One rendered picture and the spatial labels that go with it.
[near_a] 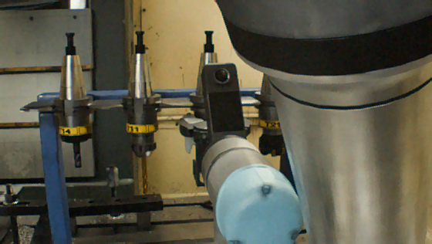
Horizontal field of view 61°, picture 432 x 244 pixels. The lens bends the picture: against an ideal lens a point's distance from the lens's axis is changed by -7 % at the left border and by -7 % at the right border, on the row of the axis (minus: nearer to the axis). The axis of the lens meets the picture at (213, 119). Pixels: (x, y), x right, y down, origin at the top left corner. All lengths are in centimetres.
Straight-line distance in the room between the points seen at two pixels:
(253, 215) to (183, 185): 138
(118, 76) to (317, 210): 108
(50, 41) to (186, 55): 60
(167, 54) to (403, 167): 146
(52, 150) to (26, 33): 59
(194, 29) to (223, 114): 112
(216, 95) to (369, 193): 35
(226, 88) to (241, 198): 21
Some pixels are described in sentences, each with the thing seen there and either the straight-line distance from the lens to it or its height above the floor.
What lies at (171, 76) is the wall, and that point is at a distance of 160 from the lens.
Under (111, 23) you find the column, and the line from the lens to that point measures 124.
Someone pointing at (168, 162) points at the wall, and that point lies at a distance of 167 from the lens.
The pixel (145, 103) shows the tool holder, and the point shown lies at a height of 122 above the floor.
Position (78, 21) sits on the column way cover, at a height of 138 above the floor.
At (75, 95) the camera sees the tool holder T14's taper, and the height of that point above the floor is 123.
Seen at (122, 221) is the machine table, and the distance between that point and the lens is 96.
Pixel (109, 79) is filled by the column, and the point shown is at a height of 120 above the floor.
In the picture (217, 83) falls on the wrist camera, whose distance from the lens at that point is 51.
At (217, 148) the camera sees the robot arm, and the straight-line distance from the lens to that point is 44.
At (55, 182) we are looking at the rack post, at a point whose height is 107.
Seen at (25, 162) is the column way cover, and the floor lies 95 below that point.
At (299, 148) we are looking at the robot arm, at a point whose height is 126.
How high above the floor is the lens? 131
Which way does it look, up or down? 11 degrees down
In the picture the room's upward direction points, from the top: straight up
